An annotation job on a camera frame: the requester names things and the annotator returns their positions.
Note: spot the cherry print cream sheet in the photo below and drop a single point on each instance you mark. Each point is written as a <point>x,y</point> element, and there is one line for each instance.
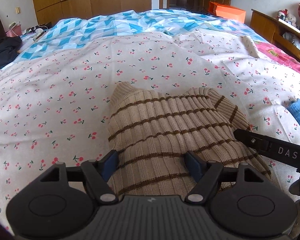
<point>56,108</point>

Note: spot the blue white patterned quilt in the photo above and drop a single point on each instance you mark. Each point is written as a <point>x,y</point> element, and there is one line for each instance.
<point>75,33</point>

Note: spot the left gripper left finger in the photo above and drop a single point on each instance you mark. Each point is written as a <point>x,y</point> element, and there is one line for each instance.
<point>96,175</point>

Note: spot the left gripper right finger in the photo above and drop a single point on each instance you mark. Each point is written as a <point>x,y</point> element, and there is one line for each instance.
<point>206,174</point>

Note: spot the beige brown-striped knit sweater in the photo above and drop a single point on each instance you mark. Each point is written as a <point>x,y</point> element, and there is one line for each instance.
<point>151,132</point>

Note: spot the pink cartoon bedsheet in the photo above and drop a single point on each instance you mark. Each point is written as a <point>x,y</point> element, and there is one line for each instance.
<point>278,55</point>

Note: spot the black clothing pile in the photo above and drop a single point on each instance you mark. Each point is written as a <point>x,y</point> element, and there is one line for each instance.
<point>9,49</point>

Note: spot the orange box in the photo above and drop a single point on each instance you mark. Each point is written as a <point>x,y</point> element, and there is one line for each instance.
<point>227,11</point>

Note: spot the wooden shelf cabinet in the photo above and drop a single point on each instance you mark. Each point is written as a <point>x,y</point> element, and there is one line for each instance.
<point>273,30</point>

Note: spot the pink container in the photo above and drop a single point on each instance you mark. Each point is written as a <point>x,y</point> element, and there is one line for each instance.
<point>14,29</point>

